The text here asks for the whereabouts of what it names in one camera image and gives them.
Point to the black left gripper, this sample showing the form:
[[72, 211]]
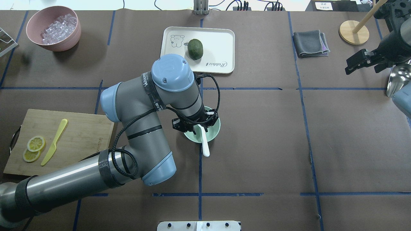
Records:
[[201, 115]]

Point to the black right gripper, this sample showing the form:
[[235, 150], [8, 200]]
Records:
[[387, 51]]

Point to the green ceramic bowl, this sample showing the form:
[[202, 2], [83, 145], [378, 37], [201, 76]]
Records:
[[211, 132]]

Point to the white plastic spoon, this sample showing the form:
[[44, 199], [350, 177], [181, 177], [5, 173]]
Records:
[[204, 141]]

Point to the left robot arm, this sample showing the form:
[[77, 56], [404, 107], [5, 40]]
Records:
[[140, 149]]

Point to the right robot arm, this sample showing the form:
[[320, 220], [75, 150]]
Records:
[[402, 98]]

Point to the pink bowl with ice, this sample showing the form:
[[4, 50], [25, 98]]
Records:
[[56, 28]]

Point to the wooden mug stand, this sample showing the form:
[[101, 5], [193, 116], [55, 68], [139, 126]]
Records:
[[355, 32]]

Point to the metal scoop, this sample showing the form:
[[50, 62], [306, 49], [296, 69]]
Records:
[[399, 76]]

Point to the grey folded cloth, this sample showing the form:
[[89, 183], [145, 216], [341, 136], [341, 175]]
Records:
[[310, 44]]

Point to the white rabbit tray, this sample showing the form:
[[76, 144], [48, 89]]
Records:
[[218, 44]]

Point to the green avocado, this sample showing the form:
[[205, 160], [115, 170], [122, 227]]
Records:
[[195, 49]]

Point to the black box with label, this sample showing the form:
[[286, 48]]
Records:
[[332, 5]]

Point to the black usb hub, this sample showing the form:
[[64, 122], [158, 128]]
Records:
[[271, 6]]

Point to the wooden cutting board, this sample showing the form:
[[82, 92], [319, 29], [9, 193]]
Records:
[[84, 135]]

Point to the yellow plastic knife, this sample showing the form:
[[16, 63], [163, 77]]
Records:
[[53, 146]]

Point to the lemon slice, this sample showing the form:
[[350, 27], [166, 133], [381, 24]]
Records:
[[36, 143], [30, 156]]

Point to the aluminium frame post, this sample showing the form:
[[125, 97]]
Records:
[[201, 7]]

